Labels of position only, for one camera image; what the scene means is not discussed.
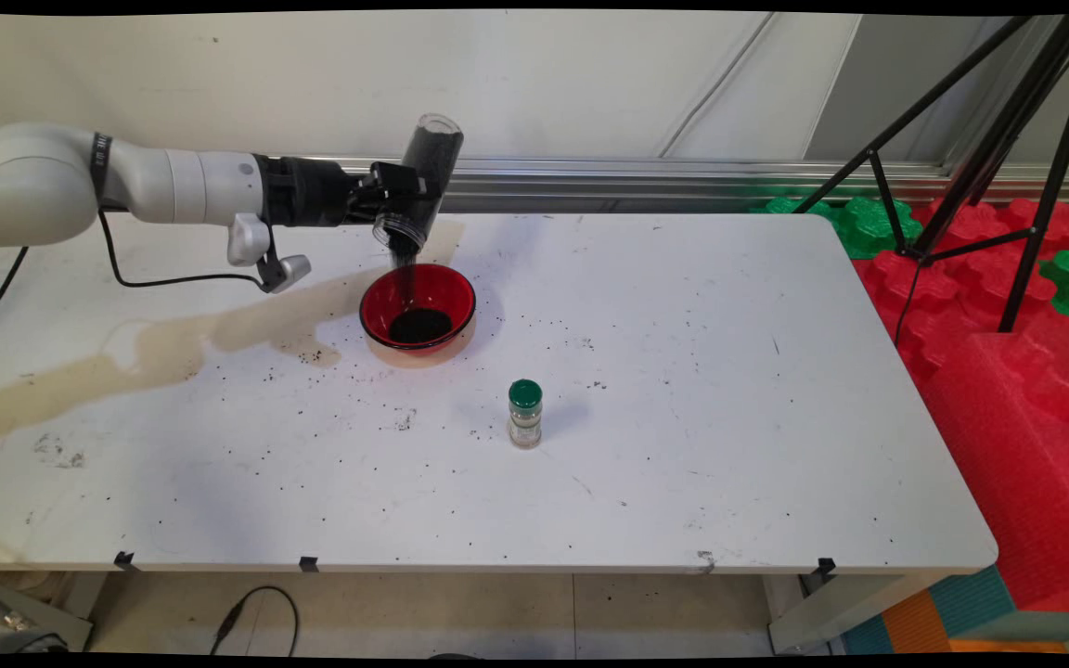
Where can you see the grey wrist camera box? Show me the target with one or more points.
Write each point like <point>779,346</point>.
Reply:
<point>284,269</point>

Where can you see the green-lidded spice jar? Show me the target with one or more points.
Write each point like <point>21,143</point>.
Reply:
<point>525,408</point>

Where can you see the colourful floor mat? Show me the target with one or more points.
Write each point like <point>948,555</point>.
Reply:
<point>961,608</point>

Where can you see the clear jar with black seeds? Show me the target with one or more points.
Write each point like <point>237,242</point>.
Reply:
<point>437,153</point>

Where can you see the large red foam block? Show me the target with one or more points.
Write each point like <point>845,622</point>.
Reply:
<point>1017,464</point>

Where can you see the aluminium wall rail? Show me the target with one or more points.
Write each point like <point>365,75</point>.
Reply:
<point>637,176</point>

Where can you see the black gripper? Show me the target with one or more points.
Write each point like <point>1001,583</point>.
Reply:
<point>307,190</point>

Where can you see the red bowl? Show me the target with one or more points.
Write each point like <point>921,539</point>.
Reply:
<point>442,297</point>

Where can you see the grey table leg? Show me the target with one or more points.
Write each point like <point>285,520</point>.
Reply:
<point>831,612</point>
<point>24,617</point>

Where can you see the black seed pile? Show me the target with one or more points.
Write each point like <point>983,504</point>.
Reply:
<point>420,327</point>

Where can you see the black tripod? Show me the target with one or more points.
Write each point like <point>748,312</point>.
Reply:
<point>998,139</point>

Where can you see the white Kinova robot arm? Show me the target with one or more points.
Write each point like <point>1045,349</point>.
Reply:
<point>43,186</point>

